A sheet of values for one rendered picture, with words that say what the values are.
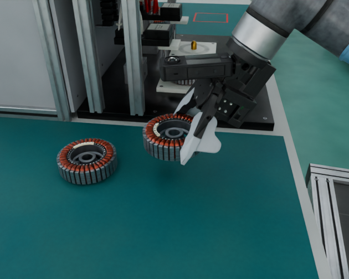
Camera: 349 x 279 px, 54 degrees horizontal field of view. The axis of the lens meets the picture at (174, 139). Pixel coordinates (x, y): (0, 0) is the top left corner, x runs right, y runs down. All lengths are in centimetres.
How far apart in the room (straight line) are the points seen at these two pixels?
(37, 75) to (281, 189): 58
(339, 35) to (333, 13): 3
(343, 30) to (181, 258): 39
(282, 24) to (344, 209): 108
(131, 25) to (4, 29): 27
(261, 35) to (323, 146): 173
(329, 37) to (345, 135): 186
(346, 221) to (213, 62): 104
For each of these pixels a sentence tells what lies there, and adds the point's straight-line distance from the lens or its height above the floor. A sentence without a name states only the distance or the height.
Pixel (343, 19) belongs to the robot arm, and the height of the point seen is 105.
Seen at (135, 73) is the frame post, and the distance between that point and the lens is 76.
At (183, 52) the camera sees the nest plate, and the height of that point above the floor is 78.
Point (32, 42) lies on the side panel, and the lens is 82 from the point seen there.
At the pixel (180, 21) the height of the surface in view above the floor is 88.
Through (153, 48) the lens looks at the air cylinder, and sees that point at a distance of 117.
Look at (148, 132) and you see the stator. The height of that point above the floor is 85.
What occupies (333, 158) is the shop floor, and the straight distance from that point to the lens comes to 214.
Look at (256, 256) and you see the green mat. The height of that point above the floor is 75.
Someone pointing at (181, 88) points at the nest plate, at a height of 78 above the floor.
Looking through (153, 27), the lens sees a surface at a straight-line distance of 93.
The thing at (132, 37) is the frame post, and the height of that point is 95.
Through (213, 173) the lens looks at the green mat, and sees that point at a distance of 67.
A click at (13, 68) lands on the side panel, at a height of 87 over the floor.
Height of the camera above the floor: 117
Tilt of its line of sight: 34 degrees down
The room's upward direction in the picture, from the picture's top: straight up
